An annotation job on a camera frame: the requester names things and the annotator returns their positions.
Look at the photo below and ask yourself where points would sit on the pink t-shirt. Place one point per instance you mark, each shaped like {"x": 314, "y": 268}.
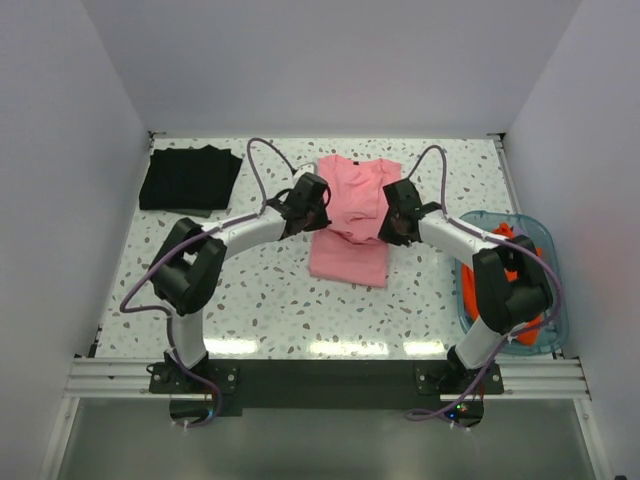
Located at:
{"x": 349, "y": 250}

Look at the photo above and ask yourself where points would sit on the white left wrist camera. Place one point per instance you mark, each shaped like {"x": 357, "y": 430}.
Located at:
{"x": 310, "y": 167}

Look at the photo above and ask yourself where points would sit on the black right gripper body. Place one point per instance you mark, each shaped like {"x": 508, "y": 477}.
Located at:
{"x": 389, "y": 231}

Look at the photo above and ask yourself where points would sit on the orange t-shirt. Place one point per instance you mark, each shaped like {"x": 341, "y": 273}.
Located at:
{"x": 505, "y": 288}

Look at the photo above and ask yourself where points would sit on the aluminium frame rail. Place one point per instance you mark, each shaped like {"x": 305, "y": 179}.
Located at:
{"x": 523, "y": 379}

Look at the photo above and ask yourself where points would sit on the black folded t-shirt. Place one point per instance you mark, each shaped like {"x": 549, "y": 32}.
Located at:
{"x": 189, "y": 179}

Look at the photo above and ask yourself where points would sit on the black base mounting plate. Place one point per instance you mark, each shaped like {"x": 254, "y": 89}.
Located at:
{"x": 227, "y": 388}

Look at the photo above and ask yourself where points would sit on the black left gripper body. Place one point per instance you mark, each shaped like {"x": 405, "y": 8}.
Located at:
{"x": 316, "y": 218}

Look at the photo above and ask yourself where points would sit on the dark green folded t-shirt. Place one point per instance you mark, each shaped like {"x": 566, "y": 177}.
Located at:
{"x": 200, "y": 213}

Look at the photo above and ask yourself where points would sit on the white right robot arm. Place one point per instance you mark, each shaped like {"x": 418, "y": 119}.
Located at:
{"x": 462, "y": 241}

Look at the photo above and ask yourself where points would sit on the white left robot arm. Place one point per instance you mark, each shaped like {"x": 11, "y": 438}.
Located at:
{"x": 185, "y": 272}

